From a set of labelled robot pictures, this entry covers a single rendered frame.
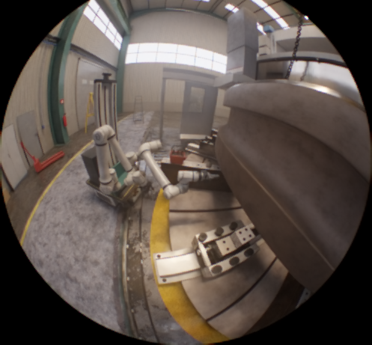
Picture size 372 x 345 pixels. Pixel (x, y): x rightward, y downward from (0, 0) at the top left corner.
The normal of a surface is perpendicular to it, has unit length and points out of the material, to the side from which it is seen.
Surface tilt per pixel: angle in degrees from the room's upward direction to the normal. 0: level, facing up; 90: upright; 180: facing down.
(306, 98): 90
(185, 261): 0
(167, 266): 0
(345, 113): 90
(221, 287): 0
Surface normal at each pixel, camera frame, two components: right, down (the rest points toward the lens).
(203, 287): 0.11, -0.87
